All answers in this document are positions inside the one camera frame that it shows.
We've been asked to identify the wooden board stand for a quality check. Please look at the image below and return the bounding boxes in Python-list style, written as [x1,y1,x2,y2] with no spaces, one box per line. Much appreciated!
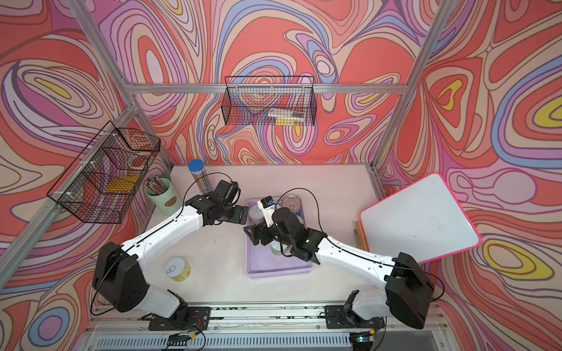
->
[354,222,367,250]

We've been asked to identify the large blue label can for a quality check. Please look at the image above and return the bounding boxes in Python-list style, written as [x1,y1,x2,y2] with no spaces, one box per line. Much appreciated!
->
[281,195,302,216]

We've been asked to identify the silver pull-tab can front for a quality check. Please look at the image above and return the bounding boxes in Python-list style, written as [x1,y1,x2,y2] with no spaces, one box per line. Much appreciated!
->
[248,205,264,223]

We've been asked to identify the yellow label pull-tab can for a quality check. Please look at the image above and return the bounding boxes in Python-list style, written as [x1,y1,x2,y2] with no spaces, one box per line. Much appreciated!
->
[165,257,191,282]

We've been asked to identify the items in back basket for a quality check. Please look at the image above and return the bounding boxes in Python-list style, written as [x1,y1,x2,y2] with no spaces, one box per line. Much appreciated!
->
[267,108,306,126]

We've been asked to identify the black wire basket back wall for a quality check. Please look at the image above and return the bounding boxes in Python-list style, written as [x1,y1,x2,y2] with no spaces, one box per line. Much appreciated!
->
[221,74,317,127]

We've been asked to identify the black wire basket wall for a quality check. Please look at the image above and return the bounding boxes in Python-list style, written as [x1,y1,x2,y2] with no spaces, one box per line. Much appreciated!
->
[221,74,317,127]
[47,121,161,224]

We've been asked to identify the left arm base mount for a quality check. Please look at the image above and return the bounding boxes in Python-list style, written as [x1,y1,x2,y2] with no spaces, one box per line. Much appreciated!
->
[146,292,212,331]

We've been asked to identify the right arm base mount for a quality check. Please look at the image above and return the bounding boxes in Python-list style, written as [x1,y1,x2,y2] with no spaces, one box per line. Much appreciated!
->
[323,290,386,331]

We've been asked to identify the black wire basket left wall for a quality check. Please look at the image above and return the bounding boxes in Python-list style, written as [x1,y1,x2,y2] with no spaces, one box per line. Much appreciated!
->
[47,121,161,224]

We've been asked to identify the aluminium rail front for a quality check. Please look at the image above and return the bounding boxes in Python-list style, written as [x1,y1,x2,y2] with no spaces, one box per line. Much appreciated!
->
[77,302,460,350]

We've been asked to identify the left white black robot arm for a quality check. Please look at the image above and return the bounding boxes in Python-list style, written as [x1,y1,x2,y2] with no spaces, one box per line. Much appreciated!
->
[92,180,249,318]

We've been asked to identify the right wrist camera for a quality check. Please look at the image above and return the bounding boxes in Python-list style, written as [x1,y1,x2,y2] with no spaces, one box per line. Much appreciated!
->
[257,196,276,228]

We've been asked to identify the purple plastic perforated basket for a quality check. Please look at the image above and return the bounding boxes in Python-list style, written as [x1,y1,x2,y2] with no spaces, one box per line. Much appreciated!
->
[246,197,314,279]

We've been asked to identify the clear tube blue lid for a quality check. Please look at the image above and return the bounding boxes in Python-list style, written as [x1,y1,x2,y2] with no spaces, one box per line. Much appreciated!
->
[188,159,213,194]

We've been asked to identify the white board pink frame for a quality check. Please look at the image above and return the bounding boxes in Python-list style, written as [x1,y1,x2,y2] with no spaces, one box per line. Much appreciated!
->
[360,173,482,264]

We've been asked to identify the green cup with pencils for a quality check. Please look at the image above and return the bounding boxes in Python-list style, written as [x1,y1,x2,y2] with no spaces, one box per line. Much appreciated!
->
[144,175,181,216]

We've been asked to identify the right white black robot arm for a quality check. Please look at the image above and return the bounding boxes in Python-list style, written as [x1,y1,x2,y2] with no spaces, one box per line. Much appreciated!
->
[244,208,435,330]

